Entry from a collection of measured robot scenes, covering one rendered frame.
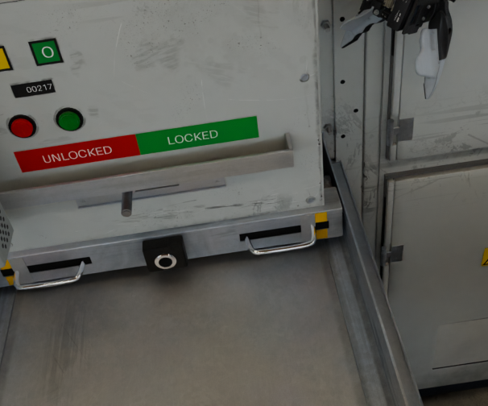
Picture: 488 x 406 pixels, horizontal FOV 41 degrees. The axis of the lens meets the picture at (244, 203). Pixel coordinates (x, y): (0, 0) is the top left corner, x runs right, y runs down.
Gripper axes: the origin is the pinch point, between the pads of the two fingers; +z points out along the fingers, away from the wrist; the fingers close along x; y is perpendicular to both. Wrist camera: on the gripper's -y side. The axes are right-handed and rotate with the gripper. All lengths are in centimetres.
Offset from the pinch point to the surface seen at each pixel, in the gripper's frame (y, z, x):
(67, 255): 36, 34, -19
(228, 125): 21.5, 7.9, -7.9
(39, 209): 39, 27, -23
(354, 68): -7.5, 5.4, -8.7
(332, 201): 6.3, 18.8, 3.2
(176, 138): 26.2, 11.1, -11.9
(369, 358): 18.3, 26.8, 22.3
